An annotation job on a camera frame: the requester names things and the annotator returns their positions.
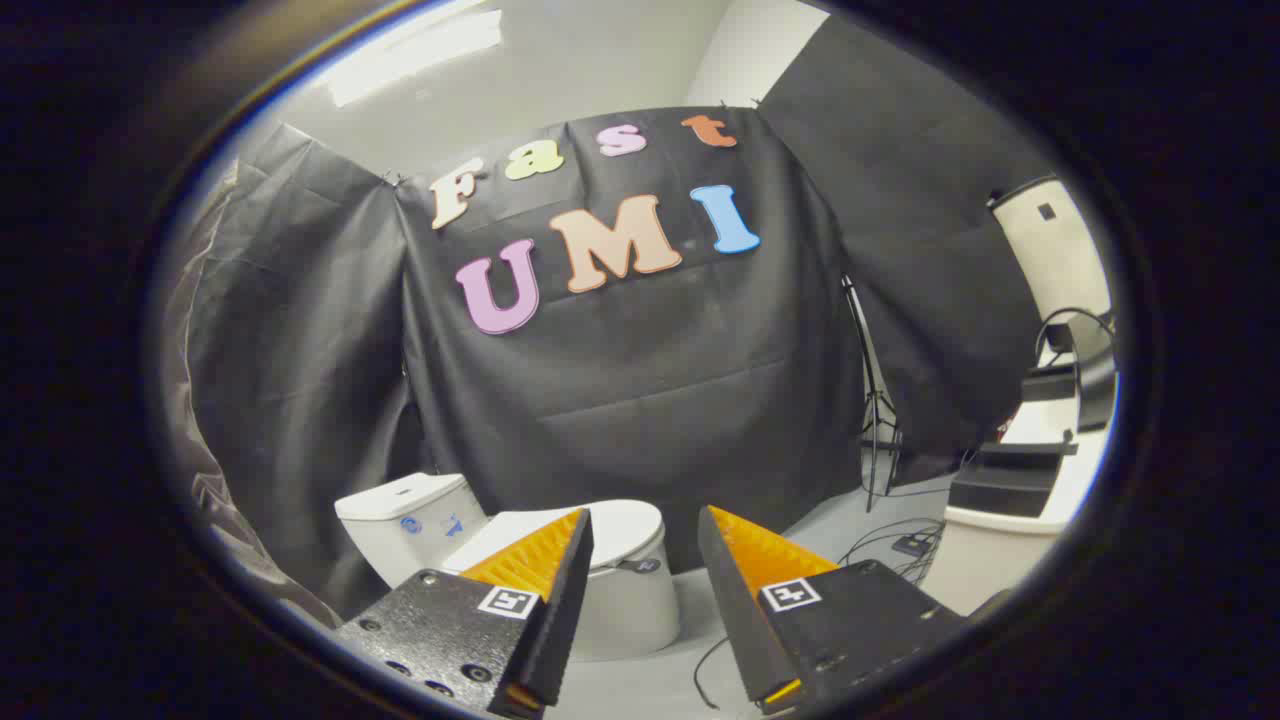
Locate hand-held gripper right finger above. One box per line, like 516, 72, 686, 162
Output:
697, 505, 969, 716

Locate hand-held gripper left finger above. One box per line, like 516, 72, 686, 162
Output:
335, 508, 594, 720

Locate white toilet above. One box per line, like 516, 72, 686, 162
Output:
334, 472, 683, 663

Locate black backdrop cloth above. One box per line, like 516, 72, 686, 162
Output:
395, 105, 866, 576

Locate black tripod stand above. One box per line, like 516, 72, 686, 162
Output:
843, 275, 906, 513

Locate white cabinet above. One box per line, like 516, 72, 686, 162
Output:
918, 400, 1111, 616

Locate black box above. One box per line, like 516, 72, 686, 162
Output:
948, 440, 1079, 519

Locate black curved chair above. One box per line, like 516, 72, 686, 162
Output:
1020, 308, 1119, 433

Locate white board panel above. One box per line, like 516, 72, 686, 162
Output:
990, 175, 1113, 321

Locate thin black cable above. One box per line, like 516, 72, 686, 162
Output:
693, 635, 736, 711

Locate tangled black floor cables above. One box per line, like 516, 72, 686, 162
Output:
838, 518, 946, 586

